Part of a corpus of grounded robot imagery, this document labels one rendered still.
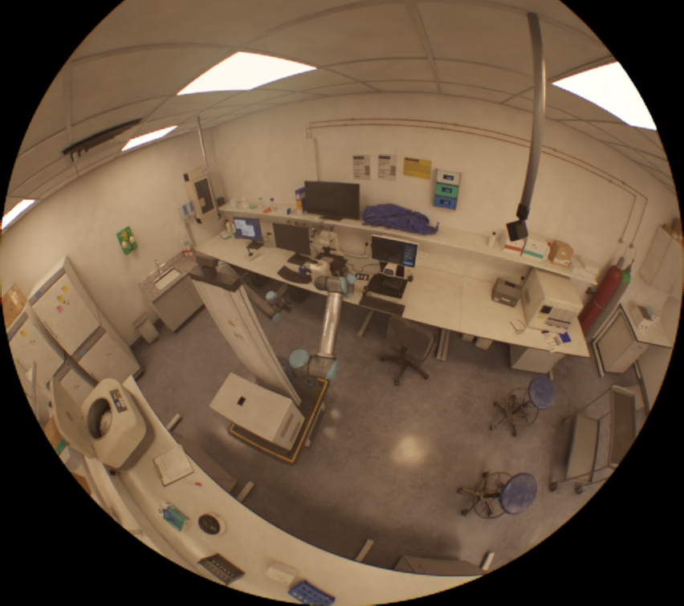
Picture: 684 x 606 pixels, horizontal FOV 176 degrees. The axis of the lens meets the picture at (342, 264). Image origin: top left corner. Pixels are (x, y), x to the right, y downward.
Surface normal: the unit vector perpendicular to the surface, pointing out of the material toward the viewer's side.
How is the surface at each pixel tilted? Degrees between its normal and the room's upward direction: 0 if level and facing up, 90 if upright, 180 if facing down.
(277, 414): 0
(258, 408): 0
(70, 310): 90
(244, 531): 0
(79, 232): 90
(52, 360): 90
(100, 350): 90
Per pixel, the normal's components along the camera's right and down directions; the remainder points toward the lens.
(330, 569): -0.05, -0.81
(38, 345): 0.90, 0.22
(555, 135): -0.43, 0.54
